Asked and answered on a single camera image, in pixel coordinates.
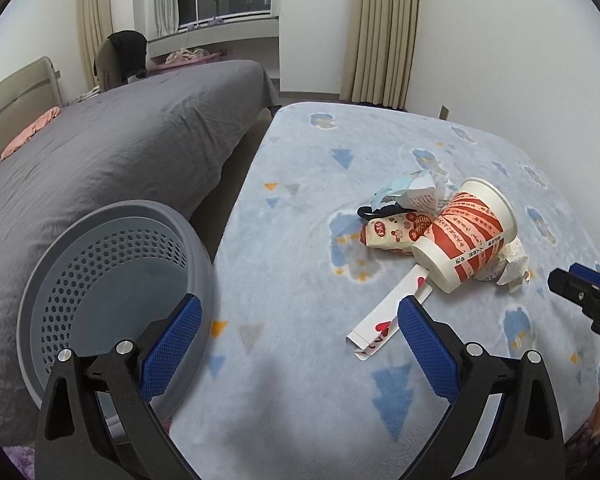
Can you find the beige padded headboard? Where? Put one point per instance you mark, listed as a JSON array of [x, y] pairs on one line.
[[15, 95]]

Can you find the grey perforated plastic basket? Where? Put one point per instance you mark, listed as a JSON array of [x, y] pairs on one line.
[[130, 280]]

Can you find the beige curtain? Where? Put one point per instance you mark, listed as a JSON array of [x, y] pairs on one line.
[[380, 30], [95, 25]]

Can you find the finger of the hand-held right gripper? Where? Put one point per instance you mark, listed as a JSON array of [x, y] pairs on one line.
[[572, 292], [592, 276]]

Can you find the pink plastic bin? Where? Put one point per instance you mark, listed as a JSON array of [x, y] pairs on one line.
[[155, 66]]

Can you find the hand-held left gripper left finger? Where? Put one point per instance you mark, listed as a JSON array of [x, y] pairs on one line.
[[172, 347]]

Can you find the beige chair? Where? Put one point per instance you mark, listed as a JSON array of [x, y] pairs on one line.
[[104, 67]]

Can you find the wall socket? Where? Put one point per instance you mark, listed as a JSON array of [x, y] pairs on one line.
[[444, 112]]

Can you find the red striped paper cup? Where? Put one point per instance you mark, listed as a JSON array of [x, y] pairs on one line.
[[470, 230]]

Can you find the white blue plastic wrapper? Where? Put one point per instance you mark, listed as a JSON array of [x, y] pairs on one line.
[[410, 192]]

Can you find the white bay window sill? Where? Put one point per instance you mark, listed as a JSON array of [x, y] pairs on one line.
[[240, 30]]

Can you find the pink pillow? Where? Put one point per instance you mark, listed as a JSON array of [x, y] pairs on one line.
[[27, 132]]

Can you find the white desk lamp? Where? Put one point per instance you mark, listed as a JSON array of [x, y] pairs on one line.
[[197, 10]]

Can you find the cream red-dotted paper wrapper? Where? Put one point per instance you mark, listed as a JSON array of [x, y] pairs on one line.
[[390, 232]]

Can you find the bedside clutter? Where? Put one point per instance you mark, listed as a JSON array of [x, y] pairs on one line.
[[86, 95]]

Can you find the light blue printed blanket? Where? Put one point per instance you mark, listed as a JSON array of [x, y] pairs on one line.
[[290, 260]]

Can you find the white red-print paper sleeve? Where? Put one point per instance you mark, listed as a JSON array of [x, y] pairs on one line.
[[380, 320]]

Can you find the pile of light clothes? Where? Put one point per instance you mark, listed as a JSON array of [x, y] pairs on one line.
[[185, 55]]

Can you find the white sheer curtain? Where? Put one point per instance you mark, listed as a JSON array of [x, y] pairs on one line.
[[162, 0]]

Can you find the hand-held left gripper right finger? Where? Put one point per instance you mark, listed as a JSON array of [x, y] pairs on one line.
[[427, 347]]

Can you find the bed with grey sheet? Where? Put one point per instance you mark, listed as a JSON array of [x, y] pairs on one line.
[[105, 150]]

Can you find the purple fleece clothing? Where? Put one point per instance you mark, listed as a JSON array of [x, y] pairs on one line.
[[20, 465]]

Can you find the white tissue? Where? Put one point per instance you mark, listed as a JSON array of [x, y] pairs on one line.
[[512, 265]]

